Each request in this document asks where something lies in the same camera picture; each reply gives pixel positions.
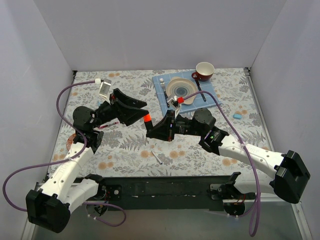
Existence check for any white grey pen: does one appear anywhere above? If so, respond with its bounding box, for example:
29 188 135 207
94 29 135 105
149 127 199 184
151 151 163 165

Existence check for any black orange highlighter pen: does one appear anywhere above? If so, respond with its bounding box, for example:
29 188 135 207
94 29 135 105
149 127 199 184
144 120 154 134

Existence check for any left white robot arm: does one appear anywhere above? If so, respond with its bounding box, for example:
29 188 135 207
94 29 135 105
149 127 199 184
25 88 149 233

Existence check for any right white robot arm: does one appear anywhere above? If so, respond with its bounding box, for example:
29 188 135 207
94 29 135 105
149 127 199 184
143 108 311 204

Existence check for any red pen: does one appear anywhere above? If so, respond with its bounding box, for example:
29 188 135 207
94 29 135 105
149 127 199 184
98 121 119 129

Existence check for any light blue pen cap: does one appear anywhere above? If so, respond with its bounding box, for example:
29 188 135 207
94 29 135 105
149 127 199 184
233 113 242 120

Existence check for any blue checked cloth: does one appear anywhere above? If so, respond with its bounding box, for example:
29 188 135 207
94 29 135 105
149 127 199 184
152 69 223 118

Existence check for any beige blue plate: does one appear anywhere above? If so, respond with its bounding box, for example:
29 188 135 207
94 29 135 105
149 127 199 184
166 77 198 99

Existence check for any red white cup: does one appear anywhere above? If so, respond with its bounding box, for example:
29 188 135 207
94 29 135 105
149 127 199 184
191 62 215 82

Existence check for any red patterned small bowl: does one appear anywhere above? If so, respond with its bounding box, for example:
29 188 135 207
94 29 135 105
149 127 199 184
66 133 76 151

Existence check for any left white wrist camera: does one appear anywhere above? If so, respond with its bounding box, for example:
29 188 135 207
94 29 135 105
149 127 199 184
99 79 112 97

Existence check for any fork with black handle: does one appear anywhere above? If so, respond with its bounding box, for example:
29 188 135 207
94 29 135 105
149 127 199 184
159 78 170 109

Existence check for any knife with black handle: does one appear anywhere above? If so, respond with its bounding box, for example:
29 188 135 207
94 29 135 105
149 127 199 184
195 79 207 102

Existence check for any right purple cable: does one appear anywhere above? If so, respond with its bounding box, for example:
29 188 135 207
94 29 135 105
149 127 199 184
183 90 262 237

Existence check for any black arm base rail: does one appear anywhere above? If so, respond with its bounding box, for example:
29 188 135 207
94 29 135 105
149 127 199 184
86 172 256 211

